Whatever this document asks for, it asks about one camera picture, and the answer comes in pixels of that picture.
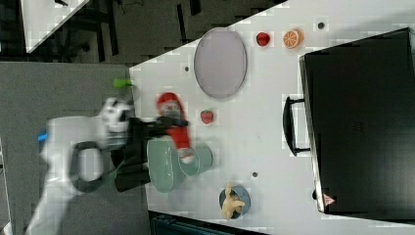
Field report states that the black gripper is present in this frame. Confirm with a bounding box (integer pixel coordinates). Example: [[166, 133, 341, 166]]
[[110, 117, 170, 194]]

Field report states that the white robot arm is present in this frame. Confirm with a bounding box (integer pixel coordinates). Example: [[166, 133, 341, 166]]
[[24, 97, 171, 235]]

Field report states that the green strainer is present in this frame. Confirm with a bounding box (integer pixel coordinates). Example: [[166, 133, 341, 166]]
[[147, 137, 186, 193]]

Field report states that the green mug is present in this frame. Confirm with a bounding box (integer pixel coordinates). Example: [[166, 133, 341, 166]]
[[178, 142, 213, 176]]

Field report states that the green object at table edge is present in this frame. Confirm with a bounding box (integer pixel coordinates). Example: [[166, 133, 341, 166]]
[[113, 78, 133, 89]]

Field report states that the red strawberry mid table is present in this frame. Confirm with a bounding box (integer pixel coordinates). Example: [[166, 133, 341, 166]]
[[201, 110, 214, 124]]

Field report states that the peeled banana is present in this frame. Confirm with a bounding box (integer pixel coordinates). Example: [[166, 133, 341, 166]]
[[222, 182, 246, 220]]

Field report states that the blue bowl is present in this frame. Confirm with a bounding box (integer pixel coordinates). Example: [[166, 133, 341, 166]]
[[230, 185, 251, 219]]

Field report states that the grey round plate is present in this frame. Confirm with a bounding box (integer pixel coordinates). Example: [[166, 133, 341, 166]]
[[194, 27, 248, 99]]

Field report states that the red strawberry near plate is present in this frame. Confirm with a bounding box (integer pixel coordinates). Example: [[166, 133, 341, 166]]
[[255, 32, 270, 47]]

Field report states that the orange slice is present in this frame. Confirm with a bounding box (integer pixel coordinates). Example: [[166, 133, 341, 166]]
[[283, 29, 303, 49]]

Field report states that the black toaster oven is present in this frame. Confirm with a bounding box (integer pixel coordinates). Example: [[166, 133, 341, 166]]
[[299, 27, 415, 224]]

